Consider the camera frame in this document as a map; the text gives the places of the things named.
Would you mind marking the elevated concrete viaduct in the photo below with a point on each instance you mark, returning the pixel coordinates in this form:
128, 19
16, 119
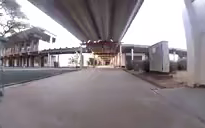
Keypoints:
93, 20

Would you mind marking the dark asphalt road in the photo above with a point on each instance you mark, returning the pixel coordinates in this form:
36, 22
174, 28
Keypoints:
26, 75

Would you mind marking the low roofed building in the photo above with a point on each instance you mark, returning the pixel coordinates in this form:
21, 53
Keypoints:
135, 53

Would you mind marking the bare dirt strip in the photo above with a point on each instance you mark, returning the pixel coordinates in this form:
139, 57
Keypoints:
160, 79

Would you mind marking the grey concrete pavement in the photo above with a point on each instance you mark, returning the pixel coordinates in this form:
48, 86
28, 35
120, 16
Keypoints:
96, 100

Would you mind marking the multi-storey building with balconies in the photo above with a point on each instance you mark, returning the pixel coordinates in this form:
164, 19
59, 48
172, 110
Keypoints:
26, 46

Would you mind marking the grey utility cabinet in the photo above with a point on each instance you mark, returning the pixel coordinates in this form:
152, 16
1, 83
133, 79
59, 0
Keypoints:
159, 56

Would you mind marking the white concrete pillar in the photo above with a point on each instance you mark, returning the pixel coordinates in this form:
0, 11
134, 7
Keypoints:
200, 43

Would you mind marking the dark bushes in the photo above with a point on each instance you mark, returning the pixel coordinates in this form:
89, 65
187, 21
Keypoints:
138, 65

